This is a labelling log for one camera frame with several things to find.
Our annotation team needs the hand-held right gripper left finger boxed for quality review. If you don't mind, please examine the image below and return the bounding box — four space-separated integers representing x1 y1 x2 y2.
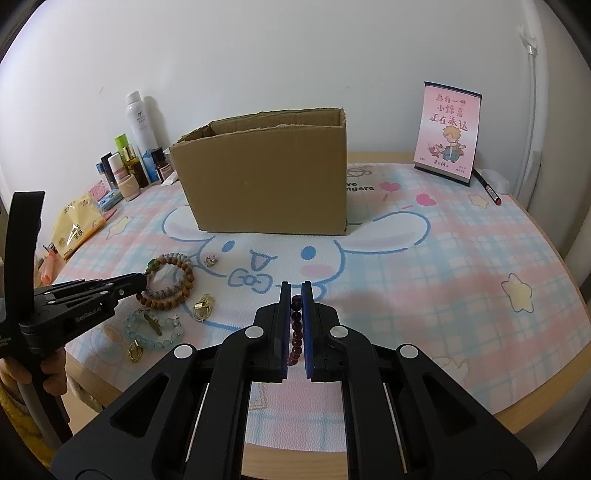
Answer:
50 281 291 480

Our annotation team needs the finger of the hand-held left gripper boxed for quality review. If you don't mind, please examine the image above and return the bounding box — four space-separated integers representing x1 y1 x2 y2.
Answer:
51 273 147 296
36 289 139 306

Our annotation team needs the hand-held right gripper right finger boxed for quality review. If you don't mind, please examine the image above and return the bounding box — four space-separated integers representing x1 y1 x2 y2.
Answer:
301 281 539 480

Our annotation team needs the dark red bead bracelet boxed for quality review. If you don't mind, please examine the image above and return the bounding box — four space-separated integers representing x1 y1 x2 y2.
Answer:
287 298 305 367

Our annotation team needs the grey-green bead bracelet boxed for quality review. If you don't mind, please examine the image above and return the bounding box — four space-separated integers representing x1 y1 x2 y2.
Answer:
137 253 195 311

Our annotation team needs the grey bead bracelet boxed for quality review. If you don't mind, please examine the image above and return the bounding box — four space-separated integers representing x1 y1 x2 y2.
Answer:
147 268 195 301

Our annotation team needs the light blue bead bracelet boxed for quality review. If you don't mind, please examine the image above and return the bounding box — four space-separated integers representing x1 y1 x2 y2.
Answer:
124 309 185 350

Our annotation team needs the brown cardboard box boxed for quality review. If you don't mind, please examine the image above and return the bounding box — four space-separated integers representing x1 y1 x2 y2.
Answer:
170 107 349 236

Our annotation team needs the person's left hand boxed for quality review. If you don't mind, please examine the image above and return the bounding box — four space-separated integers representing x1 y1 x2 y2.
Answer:
0 348 68 398

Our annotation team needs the orange lighter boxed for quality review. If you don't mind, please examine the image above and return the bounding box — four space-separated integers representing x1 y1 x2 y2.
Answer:
37 244 61 284

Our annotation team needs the yellow packet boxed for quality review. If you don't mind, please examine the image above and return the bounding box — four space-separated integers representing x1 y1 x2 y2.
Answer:
51 191 107 259

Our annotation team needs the beige round jar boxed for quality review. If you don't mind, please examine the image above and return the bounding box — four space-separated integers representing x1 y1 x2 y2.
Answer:
117 174 140 201

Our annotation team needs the white stick pink label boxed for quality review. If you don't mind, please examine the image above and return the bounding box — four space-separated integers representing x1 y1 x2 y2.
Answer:
108 154 127 188

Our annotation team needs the black and blue box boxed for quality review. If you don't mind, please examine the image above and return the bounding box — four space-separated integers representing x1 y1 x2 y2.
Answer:
96 152 116 190

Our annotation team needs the amber glass bottle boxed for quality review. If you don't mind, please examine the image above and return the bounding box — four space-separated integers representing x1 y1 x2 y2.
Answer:
122 147 149 188

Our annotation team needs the small brown bottle black cap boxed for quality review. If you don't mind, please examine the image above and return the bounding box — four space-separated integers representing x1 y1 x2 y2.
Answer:
154 148 172 183

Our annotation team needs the cartoon printed desk mat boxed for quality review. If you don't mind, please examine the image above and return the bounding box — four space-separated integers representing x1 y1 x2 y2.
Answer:
65 161 587 450

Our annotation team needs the tall white spray bottle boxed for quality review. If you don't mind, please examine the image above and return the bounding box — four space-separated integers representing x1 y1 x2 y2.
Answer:
127 91 155 160

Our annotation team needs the red and black pen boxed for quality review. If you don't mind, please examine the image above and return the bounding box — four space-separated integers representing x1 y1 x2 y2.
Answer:
473 168 503 206

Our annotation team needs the white wall cable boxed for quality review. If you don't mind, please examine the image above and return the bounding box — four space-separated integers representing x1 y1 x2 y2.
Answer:
517 25 544 195

